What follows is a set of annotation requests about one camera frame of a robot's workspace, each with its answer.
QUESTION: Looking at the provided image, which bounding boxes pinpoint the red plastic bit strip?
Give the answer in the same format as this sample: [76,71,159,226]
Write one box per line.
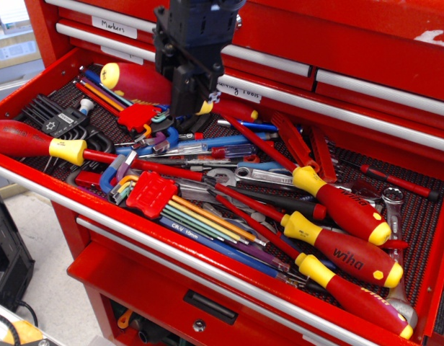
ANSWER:
[308,126,337,183]

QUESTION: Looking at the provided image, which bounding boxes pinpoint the blue pen tool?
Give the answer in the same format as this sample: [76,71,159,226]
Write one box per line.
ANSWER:
[216,120,279,133]

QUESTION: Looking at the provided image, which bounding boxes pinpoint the silver adjustable wrench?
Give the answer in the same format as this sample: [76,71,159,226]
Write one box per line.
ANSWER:
[235,167,351,196]

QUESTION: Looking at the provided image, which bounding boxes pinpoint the black torx key set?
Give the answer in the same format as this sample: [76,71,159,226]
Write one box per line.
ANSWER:
[16,94,114,154]

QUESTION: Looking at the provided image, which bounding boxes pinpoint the red yellow wiha screwdriver upper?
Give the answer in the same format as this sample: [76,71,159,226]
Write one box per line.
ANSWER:
[223,115,391,245]

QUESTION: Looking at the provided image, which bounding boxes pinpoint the clear handle tester screwdriver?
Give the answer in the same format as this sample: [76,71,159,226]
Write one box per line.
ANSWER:
[141,143,257,159]

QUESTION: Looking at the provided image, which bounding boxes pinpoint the silver combination wrench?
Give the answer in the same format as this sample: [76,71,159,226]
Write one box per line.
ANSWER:
[381,186,419,329]

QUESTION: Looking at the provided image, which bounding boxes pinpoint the black box on floor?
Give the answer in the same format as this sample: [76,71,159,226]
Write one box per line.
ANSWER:
[0,195,35,311]

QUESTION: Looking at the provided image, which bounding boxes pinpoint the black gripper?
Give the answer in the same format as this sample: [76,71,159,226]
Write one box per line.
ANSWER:
[154,1,246,117]

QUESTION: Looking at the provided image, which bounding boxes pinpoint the red holder hex keys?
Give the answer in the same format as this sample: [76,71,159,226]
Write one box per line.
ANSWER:
[75,81,161,138]
[99,169,266,246]

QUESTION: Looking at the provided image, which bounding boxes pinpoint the red yellow wiha screwdriver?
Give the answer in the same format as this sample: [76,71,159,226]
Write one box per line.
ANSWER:
[207,190,414,340]
[203,177,404,288]
[223,115,391,245]

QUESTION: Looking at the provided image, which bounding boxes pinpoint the blue 10mm hex key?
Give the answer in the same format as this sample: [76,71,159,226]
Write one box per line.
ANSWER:
[158,216,290,283]

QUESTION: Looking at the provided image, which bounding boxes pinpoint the red plastic bit holder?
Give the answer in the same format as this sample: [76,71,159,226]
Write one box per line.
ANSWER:
[271,112,319,173]

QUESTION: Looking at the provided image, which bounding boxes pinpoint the small red black screwdriver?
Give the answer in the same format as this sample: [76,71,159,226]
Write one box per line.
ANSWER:
[358,164,440,202]

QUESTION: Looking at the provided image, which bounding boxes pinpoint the open red tool drawer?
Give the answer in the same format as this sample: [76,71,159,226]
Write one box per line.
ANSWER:
[0,55,444,345]

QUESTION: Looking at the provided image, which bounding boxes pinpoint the red holder hex keys front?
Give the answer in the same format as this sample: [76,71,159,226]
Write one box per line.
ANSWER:
[99,169,266,246]

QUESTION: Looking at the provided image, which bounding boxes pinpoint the large red screwdriver left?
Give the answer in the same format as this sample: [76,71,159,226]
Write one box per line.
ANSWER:
[0,119,205,182]

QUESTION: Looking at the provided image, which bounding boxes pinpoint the red yellow wiha screwdriver lower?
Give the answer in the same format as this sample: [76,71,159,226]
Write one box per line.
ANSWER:
[207,190,414,340]

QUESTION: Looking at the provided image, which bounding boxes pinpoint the red tool cabinet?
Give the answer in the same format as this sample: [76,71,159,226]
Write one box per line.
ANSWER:
[23,0,444,346]

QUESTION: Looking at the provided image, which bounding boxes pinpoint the red yellow screwdriver back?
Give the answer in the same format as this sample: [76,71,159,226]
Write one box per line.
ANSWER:
[213,100,258,123]

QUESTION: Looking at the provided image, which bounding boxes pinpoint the red holder hex keys back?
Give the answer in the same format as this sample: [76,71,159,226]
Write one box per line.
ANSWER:
[75,81,161,138]

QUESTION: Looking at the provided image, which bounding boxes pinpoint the red yellow wiha screwdriver middle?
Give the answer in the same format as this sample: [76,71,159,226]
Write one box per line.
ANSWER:
[203,177,404,288]

